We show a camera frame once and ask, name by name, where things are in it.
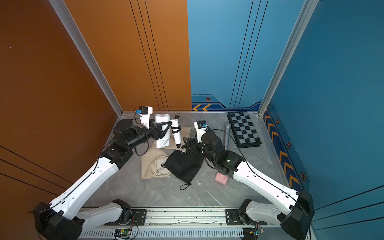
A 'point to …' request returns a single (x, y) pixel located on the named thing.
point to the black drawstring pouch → (184, 165)
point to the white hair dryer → (164, 142)
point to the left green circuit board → (122, 233)
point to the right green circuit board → (252, 233)
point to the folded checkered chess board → (243, 129)
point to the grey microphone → (227, 132)
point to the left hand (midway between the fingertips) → (167, 119)
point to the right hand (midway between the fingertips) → (190, 137)
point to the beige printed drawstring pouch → (153, 152)
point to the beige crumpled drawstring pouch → (151, 161)
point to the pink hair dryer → (221, 178)
